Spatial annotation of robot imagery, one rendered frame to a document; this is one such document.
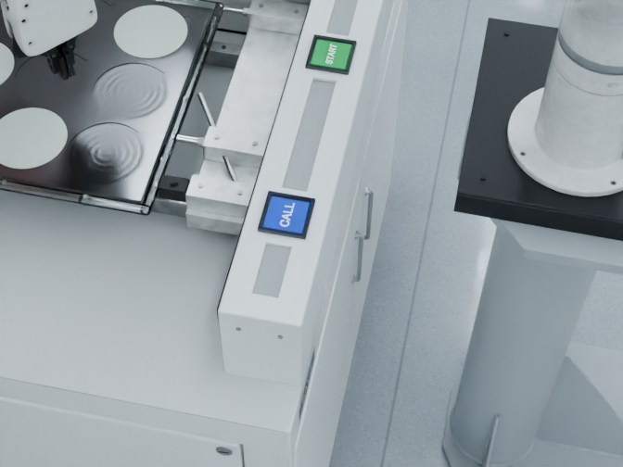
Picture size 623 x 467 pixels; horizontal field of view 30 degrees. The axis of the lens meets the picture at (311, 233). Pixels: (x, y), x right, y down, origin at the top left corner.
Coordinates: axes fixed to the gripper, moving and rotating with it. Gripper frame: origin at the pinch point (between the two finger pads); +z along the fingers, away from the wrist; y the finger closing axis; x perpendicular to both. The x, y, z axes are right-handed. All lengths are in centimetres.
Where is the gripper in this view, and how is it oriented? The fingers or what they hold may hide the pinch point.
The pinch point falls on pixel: (60, 60)
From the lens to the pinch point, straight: 147.8
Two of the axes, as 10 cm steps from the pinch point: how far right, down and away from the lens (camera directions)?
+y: 7.8, -5.1, 3.6
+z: 0.0, 5.8, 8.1
